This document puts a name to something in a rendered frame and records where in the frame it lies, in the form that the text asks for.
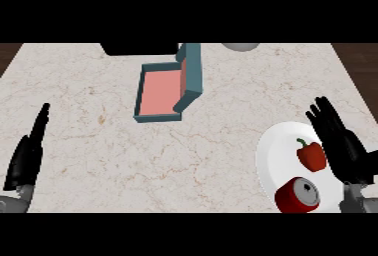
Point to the open teal box pink inside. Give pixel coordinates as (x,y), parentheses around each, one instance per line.
(170,87)

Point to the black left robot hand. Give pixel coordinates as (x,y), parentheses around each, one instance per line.
(29,156)

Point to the red bell pepper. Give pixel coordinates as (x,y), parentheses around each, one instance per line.
(312,156)

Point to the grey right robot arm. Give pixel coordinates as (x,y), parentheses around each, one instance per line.
(358,199)

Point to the red can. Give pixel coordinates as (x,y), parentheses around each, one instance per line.
(297,196)

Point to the white round plate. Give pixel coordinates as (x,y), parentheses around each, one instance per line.
(285,156)

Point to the grey round bowl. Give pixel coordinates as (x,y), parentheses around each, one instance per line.
(240,46)

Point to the black block appliance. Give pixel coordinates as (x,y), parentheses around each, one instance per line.
(141,48)

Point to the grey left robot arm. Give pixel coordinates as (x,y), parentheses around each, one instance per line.
(15,200)

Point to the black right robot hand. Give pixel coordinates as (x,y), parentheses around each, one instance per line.
(340,146)

